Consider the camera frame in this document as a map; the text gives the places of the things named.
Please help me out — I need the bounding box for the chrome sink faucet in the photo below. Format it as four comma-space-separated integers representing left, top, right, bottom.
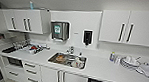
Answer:
65, 46, 76, 56

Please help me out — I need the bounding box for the small chrome sink knob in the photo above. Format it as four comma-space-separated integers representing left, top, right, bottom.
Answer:
78, 51, 83, 57

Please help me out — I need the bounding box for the steel paper towel dispenser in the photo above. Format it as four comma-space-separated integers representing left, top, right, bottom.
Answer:
49, 20, 72, 43

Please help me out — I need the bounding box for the white cup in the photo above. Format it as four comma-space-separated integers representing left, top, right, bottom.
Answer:
74, 56, 84, 67

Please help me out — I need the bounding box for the bowl with orange food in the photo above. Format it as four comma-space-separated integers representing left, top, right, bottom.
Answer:
54, 54, 68, 64

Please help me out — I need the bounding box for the steel sink basin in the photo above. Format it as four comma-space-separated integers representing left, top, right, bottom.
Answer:
47, 50, 89, 71

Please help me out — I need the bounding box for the white two-door base cabinet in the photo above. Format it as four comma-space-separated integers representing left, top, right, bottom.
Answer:
40, 65, 90, 82

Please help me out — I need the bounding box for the blue white dish soap bottle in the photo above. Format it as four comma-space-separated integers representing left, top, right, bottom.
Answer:
108, 51, 117, 64

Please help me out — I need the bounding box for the wide white drawer unit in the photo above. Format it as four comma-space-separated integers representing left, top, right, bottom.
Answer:
21, 60, 44, 82

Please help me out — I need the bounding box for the teal bottle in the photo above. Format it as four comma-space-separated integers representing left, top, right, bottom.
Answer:
28, 0, 36, 11

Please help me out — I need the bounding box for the stack of white plates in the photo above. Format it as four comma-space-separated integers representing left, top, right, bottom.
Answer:
119, 55, 142, 71

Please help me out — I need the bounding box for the black built-in microwave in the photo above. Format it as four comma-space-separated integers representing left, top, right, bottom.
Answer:
5, 56, 24, 69

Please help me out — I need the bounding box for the dark coffee machine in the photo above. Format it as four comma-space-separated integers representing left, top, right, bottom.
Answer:
0, 30, 20, 55

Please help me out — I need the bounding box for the small wall label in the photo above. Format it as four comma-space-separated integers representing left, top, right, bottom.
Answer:
72, 31, 79, 35

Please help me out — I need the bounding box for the black wall soap dispenser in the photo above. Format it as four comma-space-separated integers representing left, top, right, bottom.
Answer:
81, 29, 93, 48

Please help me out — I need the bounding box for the three-door white wall cabinet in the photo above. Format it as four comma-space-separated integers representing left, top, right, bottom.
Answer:
98, 8, 149, 48

